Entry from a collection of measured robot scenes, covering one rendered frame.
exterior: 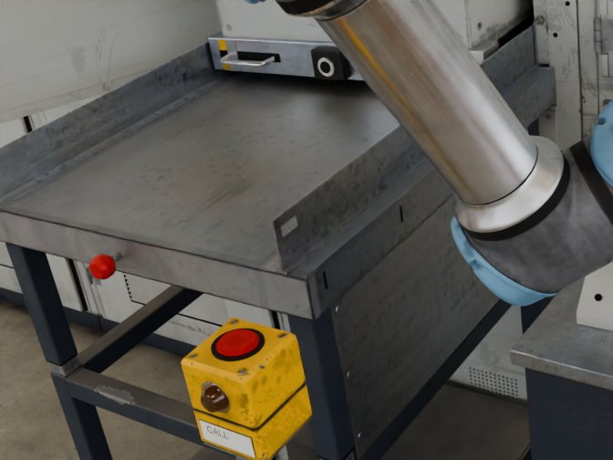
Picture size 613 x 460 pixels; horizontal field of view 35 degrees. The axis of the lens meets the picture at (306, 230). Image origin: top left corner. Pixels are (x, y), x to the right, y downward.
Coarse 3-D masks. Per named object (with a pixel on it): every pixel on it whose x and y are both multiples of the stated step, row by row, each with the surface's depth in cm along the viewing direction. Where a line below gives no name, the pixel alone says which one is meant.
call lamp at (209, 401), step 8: (208, 384) 88; (216, 384) 88; (208, 392) 88; (216, 392) 88; (224, 392) 88; (208, 400) 88; (216, 400) 87; (224, 400) 88; (208, 408) 88; (216, 408) 88; (224, 408) 88
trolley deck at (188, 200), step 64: (192, 128) 158; (256, 128) 154; (320, 128) 149; (384, 128) 145; (64, 192) 143; (128, 192) 140; (192, 192) 136; (256, 192) 132; (448, 192) 133; (64, 256) 137; (128, 256) 128; (192, 256) 120; (256, 256) 116; (320, 256) 114; (384, 256) 122
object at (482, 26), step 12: (468, 0) 143; (480, 0) 146; (492, 0) 149; (504, 0) 152; (516, 0) 156; (528, 0) 159; (468, 12) 144; (480, 12) 147; (492, 12) 150; (504, 12) 153; (516, 12) 156; (528, 12) 160; (468, 24) 145; (480, 24) 147; (492, 24) 150; (504, 24) 154; (516, 24) 157; (480, 36) 148; (492, 36) 151
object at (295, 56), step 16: (240, 48) 172; (256, 48) 169; (272, 48) 167; (288, 48) 165; (304, 48) 163; (480, 48) 145; (496, 48) 147; (272, 64) 169; (288, 64) 167; (304, 64) 165
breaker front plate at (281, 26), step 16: (224, 0) 170; (240, 0) 168; (272, 0) 164; (448, 0) 145; (464, 0) 143; (224, 16) 172; (240, 16) 170; (256, 16) 168; (272, 16) 166; (288, 16) 164; (448, 16) 146; (464, 16) 144; (224, 32) 174; (240, 32) 172; (256, 32) 169; (272, 32) 167; (288, 32) 165; (304, 32) 163; (320, 32) 161; (464, 32) 146
